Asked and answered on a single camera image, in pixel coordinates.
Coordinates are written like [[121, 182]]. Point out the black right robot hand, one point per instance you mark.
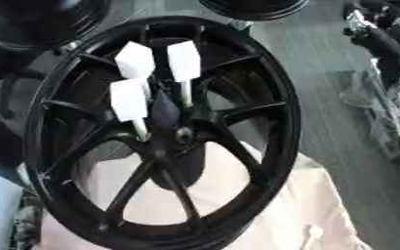
[[380, 42]]

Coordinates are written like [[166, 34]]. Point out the black spoked wheel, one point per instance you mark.
[[266, 97]]

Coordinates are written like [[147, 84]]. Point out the black round wheel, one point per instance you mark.
[[33, 22], [254, 8]]

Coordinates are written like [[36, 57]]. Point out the white pin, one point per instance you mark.
[[134, 60], [183, 60], [128, 101]]

